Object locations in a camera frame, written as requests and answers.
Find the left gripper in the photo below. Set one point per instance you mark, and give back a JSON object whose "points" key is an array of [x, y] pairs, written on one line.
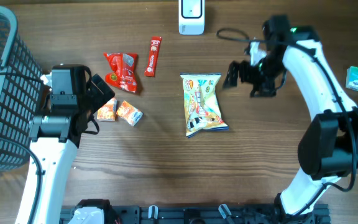
{"points": [[99, 98]]}

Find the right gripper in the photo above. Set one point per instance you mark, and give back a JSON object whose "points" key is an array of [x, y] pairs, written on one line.
{"points": [[268, 89]]}

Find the orange juice carton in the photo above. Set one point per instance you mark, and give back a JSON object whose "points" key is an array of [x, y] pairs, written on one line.
{"points": [[108, 111]]}

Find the red crinkled snack packet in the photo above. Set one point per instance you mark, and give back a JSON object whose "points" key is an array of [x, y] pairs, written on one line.
{"points": [[123, 68]]}

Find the small orange snack packet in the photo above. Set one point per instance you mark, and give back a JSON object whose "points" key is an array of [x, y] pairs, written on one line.
{"points": [[129, 113]]}

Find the yellow snack bag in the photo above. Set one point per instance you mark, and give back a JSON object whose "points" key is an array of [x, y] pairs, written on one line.
{"points": [[201, 104]]}

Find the red coffee stick sachet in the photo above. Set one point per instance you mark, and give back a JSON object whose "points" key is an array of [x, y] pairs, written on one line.
{"points": [[153, 56]]}

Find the teal white small box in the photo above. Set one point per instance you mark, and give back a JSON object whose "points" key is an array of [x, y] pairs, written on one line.
{"points": [[352, 78]]}

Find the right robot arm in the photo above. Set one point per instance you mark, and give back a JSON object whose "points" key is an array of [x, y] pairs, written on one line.
{"points": [[328, 150]]}

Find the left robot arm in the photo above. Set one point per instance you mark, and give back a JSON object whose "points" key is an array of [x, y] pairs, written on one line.
{"points": [[55, 135]]}

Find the white barcode scanner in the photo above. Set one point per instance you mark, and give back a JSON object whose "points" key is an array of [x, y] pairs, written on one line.
{"points": [[191, 17]]}

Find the grey plastic shopping basket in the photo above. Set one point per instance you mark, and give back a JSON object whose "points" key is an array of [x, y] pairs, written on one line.
{"points": [[20, 92]]}

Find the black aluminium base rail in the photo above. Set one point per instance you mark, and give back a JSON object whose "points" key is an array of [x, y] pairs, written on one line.
{"points": [[197, 214]]}

